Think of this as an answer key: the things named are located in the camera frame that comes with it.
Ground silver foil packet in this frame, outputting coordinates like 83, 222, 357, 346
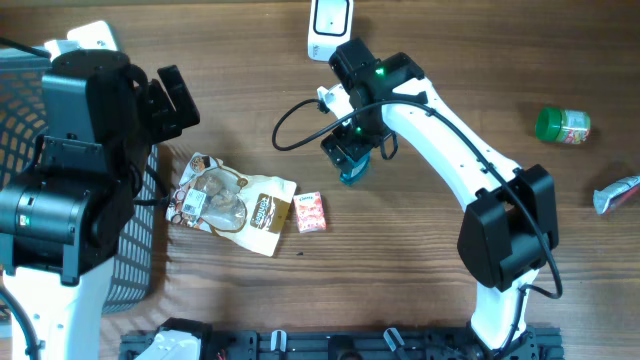
593, 175, 639, 215

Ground blue mouthwash bottle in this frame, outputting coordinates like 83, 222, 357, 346
340, 153, 371, 186

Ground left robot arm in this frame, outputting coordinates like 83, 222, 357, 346
1, 20, 200, 359

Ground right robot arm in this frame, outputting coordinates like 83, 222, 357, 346
318, 39, 563, 359

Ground green lid jar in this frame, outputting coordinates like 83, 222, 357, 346
535, 107, 591, 145

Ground white barcode scanner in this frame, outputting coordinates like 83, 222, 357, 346
307, 0, 354, 62

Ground grey plastic basket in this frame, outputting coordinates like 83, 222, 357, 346
1, 50, 157, 313

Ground brown white snack bag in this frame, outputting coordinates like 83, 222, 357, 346
165, 152, 297, 257

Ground red tissue pack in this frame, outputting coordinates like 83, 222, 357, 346
293, 192, 327, 233

